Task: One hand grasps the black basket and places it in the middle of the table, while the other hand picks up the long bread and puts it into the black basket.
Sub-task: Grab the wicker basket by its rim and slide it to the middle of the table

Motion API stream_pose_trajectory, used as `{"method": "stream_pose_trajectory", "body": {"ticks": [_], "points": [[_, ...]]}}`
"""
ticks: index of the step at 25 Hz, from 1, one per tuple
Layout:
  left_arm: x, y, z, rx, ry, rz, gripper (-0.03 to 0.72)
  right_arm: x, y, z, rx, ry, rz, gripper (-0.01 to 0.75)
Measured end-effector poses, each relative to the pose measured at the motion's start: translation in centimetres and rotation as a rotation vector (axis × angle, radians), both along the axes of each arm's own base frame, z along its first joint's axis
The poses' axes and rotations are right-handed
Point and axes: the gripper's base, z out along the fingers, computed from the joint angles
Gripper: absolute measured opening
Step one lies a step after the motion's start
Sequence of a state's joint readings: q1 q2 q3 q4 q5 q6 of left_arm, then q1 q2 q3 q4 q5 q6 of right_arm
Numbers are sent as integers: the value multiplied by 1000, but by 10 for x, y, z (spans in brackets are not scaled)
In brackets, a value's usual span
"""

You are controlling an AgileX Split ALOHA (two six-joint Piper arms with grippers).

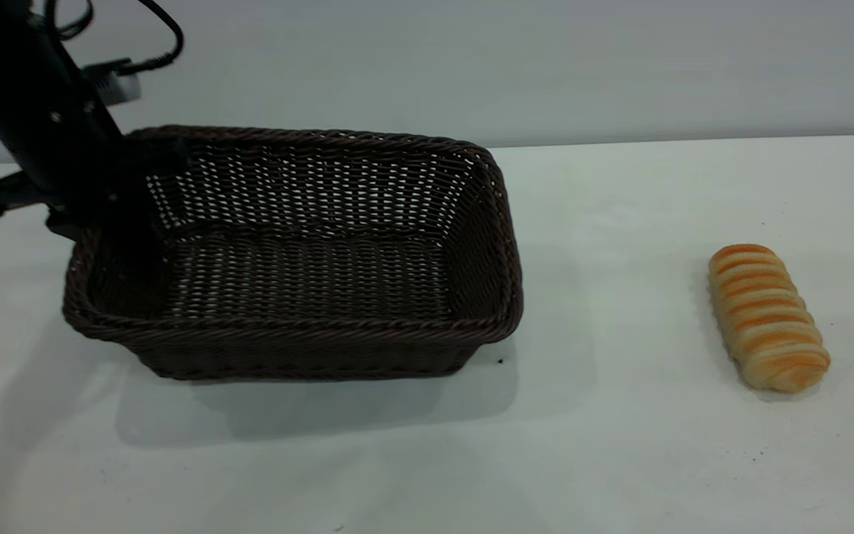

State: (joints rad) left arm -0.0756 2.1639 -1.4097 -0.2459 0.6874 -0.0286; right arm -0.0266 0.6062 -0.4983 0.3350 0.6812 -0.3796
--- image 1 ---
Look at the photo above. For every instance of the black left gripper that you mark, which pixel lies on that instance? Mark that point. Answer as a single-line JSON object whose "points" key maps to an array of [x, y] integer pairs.
{"points": [[71, 156]]}

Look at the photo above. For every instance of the dark brown woven wicker basket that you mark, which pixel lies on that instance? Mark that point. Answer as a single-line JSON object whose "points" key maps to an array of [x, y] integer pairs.
{"points": [[308, 282]]}

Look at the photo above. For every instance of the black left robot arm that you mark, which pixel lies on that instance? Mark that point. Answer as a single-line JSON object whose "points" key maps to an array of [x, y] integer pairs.
{"points": [[4, 44]]}

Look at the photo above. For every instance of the striped golden bread roll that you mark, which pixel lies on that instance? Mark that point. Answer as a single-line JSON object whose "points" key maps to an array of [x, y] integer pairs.
{"points": [[766, 319]]}

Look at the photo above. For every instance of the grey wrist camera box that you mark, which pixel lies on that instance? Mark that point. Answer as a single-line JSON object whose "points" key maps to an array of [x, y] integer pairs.
{"points": [[119, 87]]}

